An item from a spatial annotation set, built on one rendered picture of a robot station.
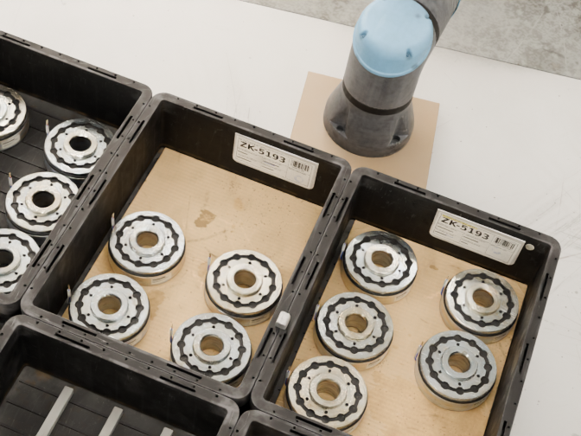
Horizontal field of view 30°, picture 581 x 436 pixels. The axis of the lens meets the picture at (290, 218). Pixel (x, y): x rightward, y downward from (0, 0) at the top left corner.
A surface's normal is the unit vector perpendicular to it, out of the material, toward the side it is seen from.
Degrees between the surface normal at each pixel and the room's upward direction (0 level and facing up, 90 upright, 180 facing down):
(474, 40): 0
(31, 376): 0
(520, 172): 0
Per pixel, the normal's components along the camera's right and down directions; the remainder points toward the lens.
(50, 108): 0.12, -0.58
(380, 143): 0.17, 0.60
